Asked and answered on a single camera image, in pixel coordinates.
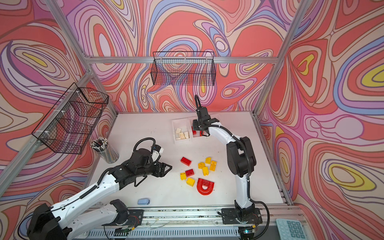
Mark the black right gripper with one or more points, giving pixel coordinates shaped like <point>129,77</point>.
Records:
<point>195,127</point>

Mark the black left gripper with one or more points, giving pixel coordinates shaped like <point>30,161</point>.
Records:
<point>159,174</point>

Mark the small yellow lego top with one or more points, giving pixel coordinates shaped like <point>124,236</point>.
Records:
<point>208,160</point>

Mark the small yellow lego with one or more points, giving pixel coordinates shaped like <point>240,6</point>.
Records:
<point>183,176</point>
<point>208,160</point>

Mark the yellow round lego piece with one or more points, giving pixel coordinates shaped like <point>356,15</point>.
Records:
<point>201,165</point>

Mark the yellow long lego brick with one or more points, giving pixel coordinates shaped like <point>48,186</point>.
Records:
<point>213,165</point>

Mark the red narrow lego brick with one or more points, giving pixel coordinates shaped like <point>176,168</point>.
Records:
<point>189,173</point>

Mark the yellow lego brick front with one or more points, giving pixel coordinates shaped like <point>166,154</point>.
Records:
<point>190,181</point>

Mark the red arch lego piece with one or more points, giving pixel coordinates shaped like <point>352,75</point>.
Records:
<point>205,187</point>

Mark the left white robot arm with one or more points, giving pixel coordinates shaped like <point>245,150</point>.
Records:
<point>70,218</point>

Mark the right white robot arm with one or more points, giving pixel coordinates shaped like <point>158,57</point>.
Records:
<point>241,162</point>

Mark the middle translucent plastic bin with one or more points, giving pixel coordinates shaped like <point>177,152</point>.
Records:
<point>199,133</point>

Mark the translucent plastic bin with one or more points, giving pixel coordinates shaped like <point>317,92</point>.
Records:
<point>184,125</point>
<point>199,133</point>

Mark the left translucent plastic bin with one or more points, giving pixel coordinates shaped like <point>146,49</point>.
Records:
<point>184,125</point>

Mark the blue eraser block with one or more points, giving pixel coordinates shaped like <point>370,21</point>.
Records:
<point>144,201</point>

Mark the metal cup of pens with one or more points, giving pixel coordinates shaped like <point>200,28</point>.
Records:
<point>105,150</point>

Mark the green calculator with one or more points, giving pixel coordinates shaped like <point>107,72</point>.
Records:
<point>290,230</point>

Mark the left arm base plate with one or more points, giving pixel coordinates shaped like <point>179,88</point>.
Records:
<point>134,218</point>

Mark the back black wire basket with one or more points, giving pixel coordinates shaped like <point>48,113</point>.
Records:
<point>183,68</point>

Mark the black wire basket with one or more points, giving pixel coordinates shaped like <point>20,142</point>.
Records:
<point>183,68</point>
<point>69,124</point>

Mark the left black wire basket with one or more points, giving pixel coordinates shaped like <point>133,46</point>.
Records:
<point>69,124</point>

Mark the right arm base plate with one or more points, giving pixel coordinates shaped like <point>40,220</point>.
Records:
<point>231,216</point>

